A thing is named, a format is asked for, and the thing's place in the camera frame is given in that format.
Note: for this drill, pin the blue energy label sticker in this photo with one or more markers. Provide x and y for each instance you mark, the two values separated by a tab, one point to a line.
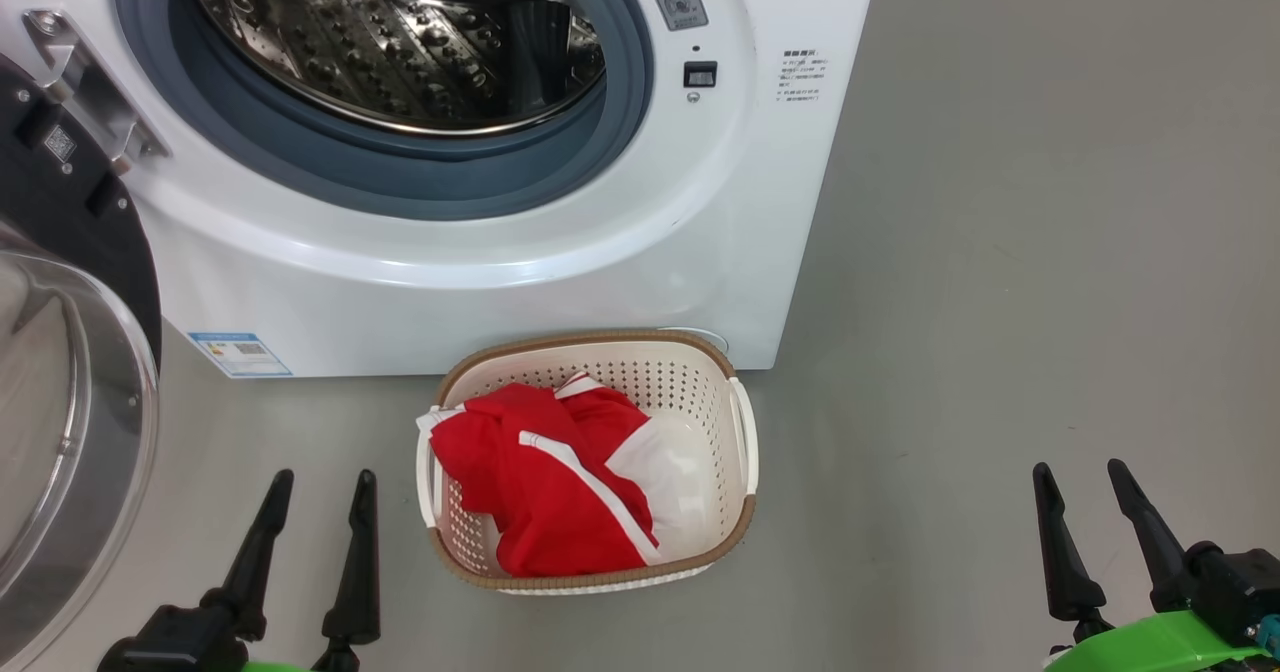
240	354

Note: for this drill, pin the grey rubber door gasket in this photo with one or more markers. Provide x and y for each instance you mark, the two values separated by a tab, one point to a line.
400	177

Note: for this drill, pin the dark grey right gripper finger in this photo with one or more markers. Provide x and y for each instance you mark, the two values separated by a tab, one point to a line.
1160	562
1065	572

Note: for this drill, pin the teal right camera plug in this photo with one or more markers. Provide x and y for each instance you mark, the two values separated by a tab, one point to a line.
1270	634

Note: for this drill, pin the printed text warning sticker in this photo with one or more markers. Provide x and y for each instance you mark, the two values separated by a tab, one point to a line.
803	74

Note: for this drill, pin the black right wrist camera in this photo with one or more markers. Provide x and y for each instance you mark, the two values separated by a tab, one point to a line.
1235	592

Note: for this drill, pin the metal door hinge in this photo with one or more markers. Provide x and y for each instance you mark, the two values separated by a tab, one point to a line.
90	87

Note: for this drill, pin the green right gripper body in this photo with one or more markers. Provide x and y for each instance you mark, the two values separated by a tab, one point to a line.
1150	647

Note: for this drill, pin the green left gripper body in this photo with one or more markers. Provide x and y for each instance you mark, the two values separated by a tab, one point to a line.
340	660

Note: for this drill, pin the round white filter cover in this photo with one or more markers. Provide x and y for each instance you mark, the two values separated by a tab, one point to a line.
705	337

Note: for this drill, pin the black round glass washer door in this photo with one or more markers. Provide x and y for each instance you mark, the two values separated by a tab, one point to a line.
60	202

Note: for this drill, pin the cream perforated laundry basket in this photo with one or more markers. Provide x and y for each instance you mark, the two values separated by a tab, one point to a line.
690	392

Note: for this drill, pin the black door latch socket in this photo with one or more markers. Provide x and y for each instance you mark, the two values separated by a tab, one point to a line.
700	74

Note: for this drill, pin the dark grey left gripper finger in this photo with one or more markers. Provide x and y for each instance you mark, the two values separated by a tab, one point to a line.
250	572
358	582

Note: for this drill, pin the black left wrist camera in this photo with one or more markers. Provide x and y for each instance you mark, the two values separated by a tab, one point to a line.
170	647

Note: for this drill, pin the white front-load washing machine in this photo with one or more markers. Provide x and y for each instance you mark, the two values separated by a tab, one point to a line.
500	302

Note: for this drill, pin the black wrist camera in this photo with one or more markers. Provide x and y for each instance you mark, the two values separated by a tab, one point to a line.
170	647
1235	592

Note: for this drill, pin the red and white garment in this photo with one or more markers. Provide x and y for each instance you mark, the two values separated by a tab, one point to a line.
540	492

